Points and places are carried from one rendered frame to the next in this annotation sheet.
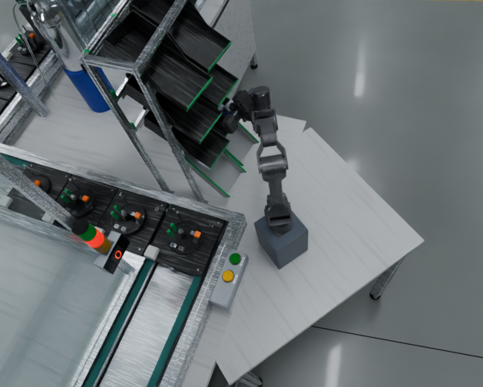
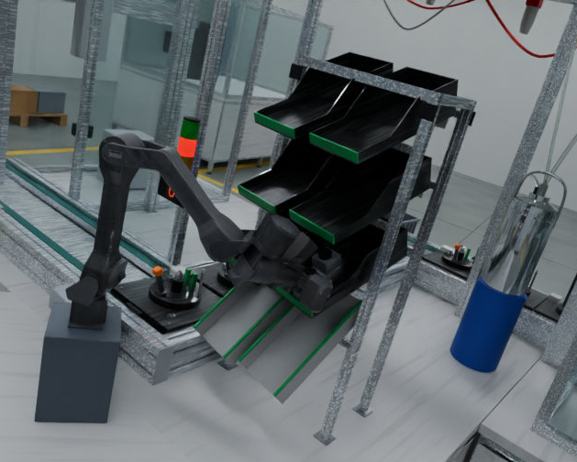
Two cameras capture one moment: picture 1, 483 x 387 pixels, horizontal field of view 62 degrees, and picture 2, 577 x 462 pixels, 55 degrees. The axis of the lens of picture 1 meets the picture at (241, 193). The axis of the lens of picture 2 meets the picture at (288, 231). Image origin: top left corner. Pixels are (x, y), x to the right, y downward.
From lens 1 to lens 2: 1.58 m
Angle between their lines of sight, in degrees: 74
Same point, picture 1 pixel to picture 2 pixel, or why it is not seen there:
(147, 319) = not seen: hidden behind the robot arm
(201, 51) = (350, 140)
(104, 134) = (406, 339)
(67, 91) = not seen: hidden behind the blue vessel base
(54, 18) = (522, 203)
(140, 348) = (86, 252)
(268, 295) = (25, 354)
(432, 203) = not seen: outside the picture
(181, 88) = (290, 119)
